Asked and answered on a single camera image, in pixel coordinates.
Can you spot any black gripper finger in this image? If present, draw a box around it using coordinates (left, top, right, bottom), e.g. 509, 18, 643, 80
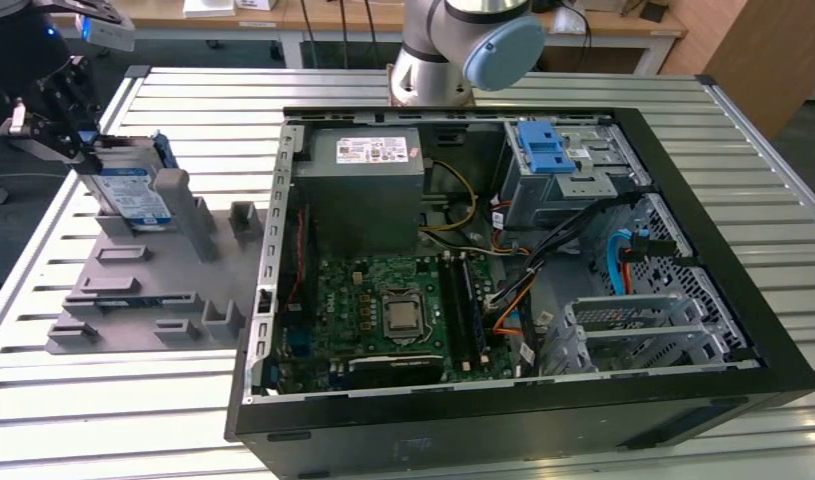
34, 54, 106, 175
17, 116, 82, 165

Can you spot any hard disk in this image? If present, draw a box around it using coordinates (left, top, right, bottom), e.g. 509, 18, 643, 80
76, 128, 181, 232

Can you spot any blue data wire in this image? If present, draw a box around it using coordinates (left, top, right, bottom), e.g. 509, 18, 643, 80
605, 227, 652, 299

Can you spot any silver disk bay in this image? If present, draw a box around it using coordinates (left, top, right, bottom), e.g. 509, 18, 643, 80
539, 292, 762, 376

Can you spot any plain white box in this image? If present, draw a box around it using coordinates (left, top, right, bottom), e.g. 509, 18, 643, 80
182, 0, 236, 19

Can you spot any grey parts rack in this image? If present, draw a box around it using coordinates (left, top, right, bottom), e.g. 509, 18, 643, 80
44, 168, 269, 356

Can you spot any grey power supply unit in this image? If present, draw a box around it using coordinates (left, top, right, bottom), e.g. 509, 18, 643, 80
292, 125, 427, 256

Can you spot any green motherboard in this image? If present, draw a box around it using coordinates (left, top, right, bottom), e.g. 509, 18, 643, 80
272, 252, 515, 391

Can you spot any black CPU socket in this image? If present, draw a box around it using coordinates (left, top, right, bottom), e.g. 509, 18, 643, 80
377, 287, 435, 350

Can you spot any silver CPU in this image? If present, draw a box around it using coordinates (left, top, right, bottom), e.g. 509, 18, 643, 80
385, 302, 423, 335

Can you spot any black graphics card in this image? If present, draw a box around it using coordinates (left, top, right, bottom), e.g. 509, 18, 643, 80
344, 353, 445, 389

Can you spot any black empty RAM slot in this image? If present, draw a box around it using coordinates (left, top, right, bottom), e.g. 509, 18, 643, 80
439, 253, 476, 370

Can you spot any blue plastic drive latch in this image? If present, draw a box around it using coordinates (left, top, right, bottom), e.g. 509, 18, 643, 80
515, 121, 575, 175

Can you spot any grey optical drive cage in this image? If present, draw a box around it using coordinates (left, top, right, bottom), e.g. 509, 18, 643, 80
499, 119, 652, 231

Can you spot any black open PC case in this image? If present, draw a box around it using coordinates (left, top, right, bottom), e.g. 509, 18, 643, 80
222, 105, 815, 480

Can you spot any small black desk device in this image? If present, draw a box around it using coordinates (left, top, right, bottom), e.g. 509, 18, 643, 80
636, 0, 669, 24

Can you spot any wooden cabinet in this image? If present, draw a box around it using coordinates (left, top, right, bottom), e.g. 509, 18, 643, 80
659, 0, 815, 141

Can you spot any silver side wrist camera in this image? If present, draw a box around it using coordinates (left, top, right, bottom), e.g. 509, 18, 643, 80
0, 99, 33, 139

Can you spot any wooden desk white frame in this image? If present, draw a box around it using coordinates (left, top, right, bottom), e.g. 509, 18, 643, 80
129, 0, 688, 76

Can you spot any thin black hanging cable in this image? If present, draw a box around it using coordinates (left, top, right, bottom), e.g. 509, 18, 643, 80
303, 0, 380, 67

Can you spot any yellow wire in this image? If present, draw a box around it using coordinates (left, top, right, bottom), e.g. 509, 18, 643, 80
423, 159, 479, 234

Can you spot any multicolour power wire bundle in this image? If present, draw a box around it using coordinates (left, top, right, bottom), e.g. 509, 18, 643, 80
419, 227, 535, 259

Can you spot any black cable bundle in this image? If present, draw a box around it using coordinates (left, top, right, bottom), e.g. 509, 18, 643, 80
492, 197, 639, 311

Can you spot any orange wire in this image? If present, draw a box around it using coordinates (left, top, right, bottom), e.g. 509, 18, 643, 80
492, 309, 523, 337

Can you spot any black power connector wire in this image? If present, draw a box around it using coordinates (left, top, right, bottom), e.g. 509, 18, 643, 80
629, 238, 699, 266

